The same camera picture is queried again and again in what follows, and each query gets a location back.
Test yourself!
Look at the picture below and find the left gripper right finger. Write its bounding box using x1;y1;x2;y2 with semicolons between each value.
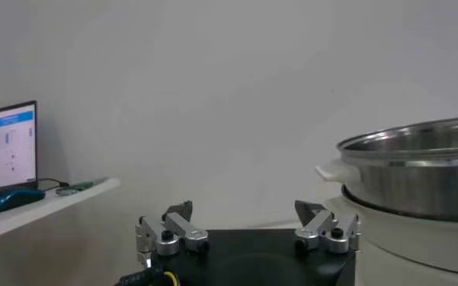
293;200;362;256

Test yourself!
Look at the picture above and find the stainless steel steamer basket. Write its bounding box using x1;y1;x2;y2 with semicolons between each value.
316;115;458;225

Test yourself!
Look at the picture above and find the black looped cable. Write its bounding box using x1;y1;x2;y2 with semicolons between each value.
37;177;70;191

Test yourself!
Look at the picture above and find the green handled tool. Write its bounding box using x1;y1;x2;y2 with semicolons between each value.
55;176;110;197

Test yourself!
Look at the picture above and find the black laptop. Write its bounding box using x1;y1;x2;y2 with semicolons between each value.
0;99;39;194

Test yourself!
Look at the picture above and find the white electric cooker base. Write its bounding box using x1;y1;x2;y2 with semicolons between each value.
323;186;458;286

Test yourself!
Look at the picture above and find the blue computer mouse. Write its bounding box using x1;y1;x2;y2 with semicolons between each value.
0;188;46;216

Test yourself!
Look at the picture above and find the white side table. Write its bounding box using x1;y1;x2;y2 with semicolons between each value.
0;176;121;245

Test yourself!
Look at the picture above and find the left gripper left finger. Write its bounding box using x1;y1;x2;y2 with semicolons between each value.
135;200;211;269

